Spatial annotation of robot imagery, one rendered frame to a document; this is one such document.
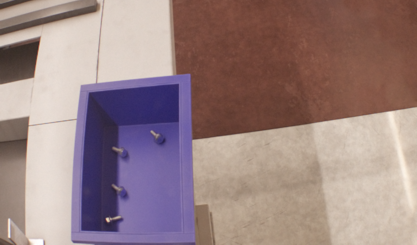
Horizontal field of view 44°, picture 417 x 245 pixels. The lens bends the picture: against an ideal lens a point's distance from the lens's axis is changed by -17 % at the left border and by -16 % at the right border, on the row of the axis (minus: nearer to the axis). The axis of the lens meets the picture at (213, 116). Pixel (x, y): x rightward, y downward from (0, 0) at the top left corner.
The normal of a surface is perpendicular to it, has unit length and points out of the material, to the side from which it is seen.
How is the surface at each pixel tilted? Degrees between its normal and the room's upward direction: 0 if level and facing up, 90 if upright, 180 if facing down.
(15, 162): 0
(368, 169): 0
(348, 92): 0
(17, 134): 90
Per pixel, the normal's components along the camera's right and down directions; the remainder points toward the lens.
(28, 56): -0.07, -0.57
